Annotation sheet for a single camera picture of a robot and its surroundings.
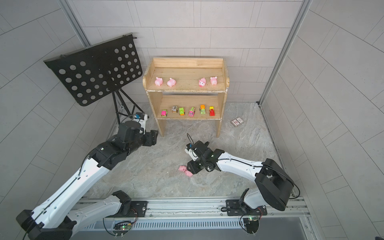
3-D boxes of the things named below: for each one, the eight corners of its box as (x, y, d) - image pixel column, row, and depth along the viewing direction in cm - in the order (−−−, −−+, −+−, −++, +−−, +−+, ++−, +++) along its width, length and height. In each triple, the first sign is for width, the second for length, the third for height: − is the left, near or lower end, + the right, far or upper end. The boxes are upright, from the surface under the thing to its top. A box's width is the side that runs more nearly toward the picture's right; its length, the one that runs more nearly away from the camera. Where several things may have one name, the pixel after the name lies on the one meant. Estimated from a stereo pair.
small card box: (235, 128, 105) (236, 126, 103) (230, 122, 108) (231, 120, 106) (243, 124, 107) (244, 122, 105) (238, 118, 110) (239, 116, 109)
